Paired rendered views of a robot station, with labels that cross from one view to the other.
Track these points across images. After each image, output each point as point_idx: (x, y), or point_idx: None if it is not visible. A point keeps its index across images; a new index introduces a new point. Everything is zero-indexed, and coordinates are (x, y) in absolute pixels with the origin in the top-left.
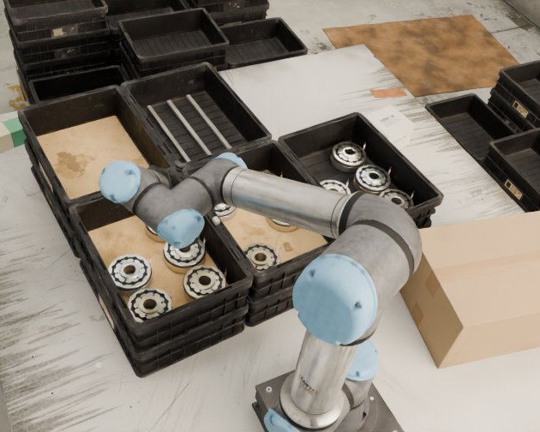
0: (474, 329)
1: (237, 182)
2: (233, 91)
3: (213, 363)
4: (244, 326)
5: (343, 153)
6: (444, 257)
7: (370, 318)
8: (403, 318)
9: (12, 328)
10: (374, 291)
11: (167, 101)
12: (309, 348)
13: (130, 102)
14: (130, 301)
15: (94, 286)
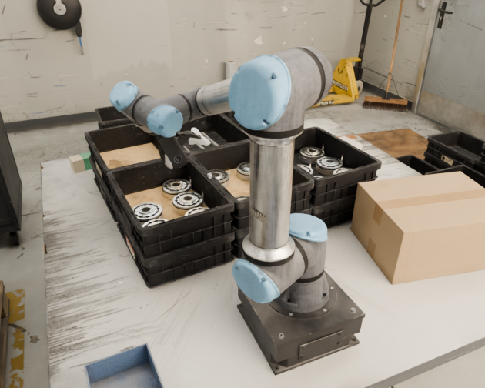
0: (413, 237)
1: (205, 88)
2: (229, 120)
3: (208, 281)
4: (234, 259)
5: (307, 151)
6: (385, 195)
7: (286, 91)
8: (360, 254)
9: (61, 262)
10: (286, 70)
11: None
12: (252, 165)
13: None
14: (143, 225)
15: (124, 234)
